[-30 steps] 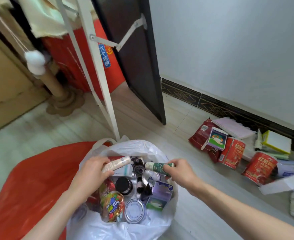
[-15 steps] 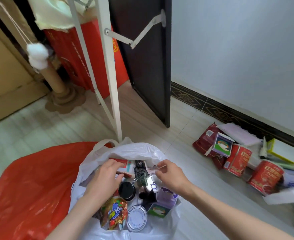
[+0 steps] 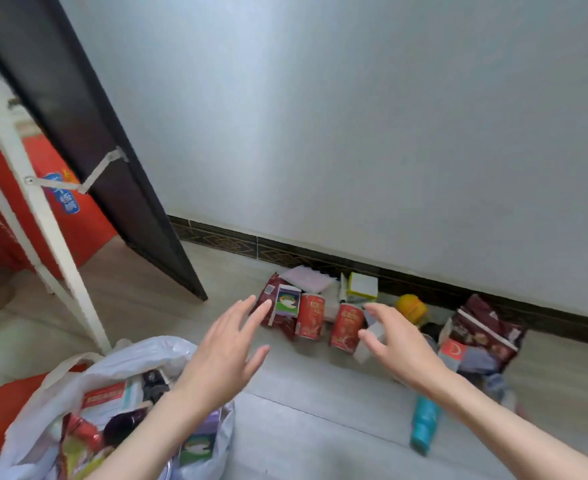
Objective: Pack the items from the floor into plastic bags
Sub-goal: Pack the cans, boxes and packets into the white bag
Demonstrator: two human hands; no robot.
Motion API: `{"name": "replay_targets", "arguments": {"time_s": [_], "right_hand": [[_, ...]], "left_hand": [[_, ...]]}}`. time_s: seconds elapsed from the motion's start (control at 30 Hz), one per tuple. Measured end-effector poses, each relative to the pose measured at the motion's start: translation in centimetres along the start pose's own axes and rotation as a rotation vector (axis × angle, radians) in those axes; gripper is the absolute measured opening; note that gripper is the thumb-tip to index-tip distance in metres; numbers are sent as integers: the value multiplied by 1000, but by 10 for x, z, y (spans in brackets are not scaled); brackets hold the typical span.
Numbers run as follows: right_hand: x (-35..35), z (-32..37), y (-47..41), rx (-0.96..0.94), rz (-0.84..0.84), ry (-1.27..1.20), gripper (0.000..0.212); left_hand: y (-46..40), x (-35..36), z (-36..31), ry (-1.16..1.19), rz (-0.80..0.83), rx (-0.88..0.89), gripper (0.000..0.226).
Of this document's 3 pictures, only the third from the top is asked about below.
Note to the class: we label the person's left hand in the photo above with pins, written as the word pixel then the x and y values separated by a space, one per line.
pixel 219 362

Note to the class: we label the person's right hand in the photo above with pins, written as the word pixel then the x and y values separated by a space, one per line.
pixel 406 352

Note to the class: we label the person's left thumb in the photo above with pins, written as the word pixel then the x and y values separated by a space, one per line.
pixel 258 361

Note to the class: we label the person's right thumb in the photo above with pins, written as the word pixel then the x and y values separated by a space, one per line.
pixel 371 340

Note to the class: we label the person's left forearm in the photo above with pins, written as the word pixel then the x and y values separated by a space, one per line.
pixel 154 434

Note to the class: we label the person's right forearm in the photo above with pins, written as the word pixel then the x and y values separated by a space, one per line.
pixel 504 429

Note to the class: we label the small white box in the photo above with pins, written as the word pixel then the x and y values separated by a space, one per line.
pixel 361 352

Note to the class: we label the red can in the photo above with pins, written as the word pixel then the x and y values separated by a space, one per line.
pixel 346 327
pixel 311 317

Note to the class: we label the yellow round lid jar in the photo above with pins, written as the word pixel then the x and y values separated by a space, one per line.
pixel 412 308

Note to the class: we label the white and yellow box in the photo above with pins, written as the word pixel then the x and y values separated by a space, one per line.
pixel 363 285

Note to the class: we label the black small item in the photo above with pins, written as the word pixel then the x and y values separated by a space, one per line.
pixel 431 332

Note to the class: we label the green and white small carton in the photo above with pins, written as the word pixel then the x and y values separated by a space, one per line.
pixel 288 301

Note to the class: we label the dark red snack packet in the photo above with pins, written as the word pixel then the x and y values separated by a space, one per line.
pixel 270 284

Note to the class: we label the red and white packet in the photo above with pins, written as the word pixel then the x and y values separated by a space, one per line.
pixel 453 352

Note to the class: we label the white and pink flat box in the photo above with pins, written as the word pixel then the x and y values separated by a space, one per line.
pixel 308 278

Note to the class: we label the teal bottle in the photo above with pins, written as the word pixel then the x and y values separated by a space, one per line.
pixel 425 424

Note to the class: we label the green and purple carton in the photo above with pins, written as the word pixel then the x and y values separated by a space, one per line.
pixel 199 442

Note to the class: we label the black item in bag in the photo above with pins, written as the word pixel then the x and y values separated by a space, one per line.
pixel 155 383

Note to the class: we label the blue grey packet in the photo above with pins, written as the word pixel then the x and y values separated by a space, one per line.
pixel 479 359

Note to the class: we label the large dark red snack bag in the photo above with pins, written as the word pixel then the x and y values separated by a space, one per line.
pixel 489 324

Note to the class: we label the white plastic bag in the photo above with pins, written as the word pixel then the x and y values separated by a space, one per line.
pixel 124 357

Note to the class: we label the clear plastic wrapper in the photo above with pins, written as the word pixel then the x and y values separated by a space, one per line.
pixel 499 389

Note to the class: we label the red and white flat box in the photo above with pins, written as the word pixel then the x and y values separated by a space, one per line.
pixel 105 395

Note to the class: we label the red shiny snack packet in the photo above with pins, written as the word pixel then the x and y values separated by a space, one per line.
pixel 81 437

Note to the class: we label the yellow green packet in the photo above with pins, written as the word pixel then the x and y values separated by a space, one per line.
pixel 91 464

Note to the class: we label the red box with blue label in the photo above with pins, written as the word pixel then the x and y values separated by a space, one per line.
pixel 81 224

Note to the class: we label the dark brown door panel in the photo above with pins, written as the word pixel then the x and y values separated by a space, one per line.
pixel 84 129

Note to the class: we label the white metal frame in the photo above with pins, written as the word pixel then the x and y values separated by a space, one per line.
pixel 34 204

